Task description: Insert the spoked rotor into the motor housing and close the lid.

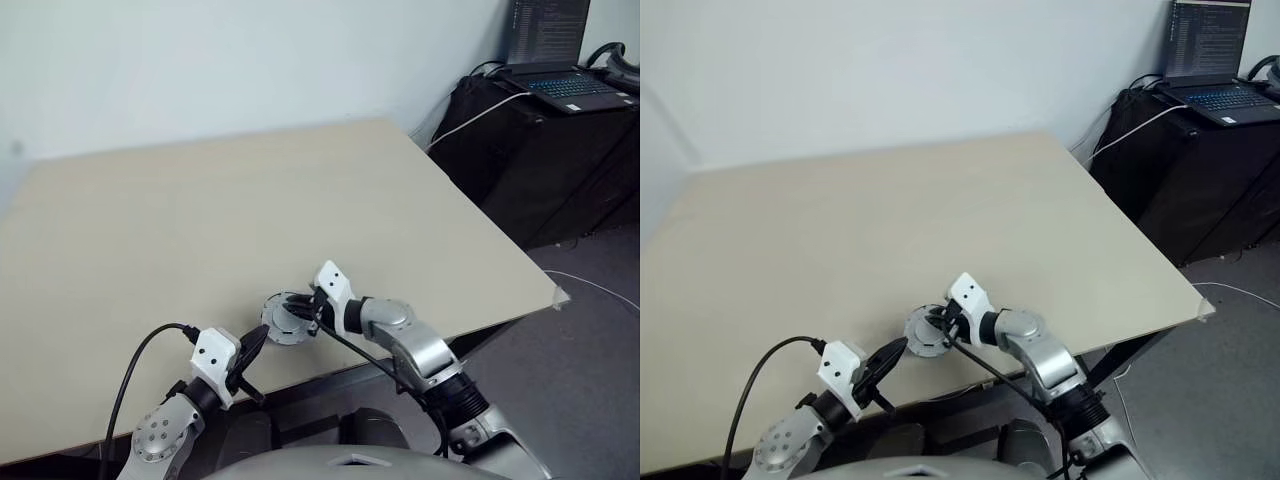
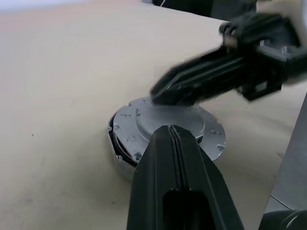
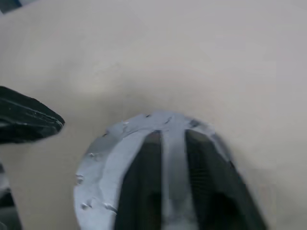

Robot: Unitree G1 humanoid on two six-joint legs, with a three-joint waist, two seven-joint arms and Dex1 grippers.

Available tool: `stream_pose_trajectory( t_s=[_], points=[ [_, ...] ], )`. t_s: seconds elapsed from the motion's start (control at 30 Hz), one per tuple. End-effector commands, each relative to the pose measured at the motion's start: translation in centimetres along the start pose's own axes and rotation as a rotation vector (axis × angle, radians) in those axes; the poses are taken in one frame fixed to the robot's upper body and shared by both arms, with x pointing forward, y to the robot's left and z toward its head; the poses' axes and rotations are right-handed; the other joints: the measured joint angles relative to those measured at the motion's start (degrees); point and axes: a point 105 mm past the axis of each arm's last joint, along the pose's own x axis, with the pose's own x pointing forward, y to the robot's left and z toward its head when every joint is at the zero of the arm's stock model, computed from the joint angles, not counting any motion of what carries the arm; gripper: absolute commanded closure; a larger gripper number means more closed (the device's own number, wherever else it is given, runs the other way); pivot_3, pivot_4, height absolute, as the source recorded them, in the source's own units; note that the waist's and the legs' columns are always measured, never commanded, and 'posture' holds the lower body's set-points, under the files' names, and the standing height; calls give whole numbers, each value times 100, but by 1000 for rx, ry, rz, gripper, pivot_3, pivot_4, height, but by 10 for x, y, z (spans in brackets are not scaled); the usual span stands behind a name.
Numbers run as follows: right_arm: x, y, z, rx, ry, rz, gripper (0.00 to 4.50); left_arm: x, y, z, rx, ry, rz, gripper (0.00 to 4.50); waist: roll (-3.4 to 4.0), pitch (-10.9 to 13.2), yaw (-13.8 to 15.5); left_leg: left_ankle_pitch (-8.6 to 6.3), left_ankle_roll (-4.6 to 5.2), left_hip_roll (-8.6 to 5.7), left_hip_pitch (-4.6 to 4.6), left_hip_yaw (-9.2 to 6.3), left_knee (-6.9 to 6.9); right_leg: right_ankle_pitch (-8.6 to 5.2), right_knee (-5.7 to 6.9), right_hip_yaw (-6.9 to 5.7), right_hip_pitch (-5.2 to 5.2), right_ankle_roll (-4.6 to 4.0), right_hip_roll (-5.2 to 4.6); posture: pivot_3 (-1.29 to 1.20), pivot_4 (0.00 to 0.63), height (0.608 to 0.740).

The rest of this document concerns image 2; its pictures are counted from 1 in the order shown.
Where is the silver rotor with black ring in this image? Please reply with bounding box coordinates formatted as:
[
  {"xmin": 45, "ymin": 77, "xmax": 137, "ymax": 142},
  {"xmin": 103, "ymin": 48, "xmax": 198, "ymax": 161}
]
[{"xmin": 106, "ymin": 115, "xmax": 145, "ymax": 181}]

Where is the dark rounded shape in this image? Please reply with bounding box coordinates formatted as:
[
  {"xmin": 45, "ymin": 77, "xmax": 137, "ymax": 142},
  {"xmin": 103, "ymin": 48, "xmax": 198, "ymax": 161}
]
[{"xmin": 263, "ymin": 203, "xmax": 307, "ymax": 230}]

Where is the silver motor housing cover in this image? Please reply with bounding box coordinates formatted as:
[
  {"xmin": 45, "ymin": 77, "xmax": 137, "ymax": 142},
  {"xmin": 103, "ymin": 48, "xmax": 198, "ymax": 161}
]
[{"xmin": 112, "ymin": 95, "xmax": 227, "ymax": 161}]

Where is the black cabinet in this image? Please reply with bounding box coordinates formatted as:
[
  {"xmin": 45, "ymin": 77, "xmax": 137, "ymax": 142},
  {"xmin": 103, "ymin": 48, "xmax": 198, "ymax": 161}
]
[{"xmin": 153, "ymin": 0, "xmax": 258, "ymax": 18}]

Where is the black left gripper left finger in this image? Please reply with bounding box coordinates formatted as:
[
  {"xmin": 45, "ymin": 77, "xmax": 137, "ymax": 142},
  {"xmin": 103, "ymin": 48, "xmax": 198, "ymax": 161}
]
[{"xmin": 126, "ymin": 125, "xmax": 183, "ymax": 230}]

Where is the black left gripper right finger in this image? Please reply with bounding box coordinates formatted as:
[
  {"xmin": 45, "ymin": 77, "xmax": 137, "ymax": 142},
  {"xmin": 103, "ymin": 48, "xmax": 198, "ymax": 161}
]
[{"xmin": 171, "ymin": 125, "xmax": 246, "ymax": 230}]

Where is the silver robot torso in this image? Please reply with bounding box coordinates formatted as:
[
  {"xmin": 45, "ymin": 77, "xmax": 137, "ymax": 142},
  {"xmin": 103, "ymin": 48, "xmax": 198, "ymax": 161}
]
[{"xmin": 270, "ymin": 90, "xmax": 307, "ymax": 209}]

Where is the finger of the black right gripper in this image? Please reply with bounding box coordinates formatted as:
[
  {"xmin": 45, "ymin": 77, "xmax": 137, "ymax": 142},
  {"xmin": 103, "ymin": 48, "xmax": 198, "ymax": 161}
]
[
  {"xmin": 153, "ymin": 65, "xmax": 250, "ymax": 108},
  {"xmin": 149, "ymin": 46, "xmax": 255, "ymax": 97}
]

